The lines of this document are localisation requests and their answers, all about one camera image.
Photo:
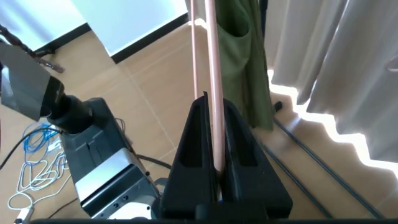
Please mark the green printed shirt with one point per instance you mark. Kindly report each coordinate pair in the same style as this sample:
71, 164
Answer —
239, 62

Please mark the pink clothes hanger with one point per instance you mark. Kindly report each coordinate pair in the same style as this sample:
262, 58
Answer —
216, 93

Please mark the white plug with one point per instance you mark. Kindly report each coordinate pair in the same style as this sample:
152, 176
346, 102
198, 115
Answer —
25, 214

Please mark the black clothes rack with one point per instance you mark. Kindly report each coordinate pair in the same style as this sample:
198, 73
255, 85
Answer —
326, 169

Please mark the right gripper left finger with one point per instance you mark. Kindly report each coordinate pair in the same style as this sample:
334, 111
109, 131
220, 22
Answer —
186, 186

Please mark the beige curtain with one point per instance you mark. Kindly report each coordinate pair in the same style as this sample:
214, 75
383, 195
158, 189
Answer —
342, 62

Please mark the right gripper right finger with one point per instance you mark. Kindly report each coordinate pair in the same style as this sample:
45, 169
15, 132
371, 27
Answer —
255, 186

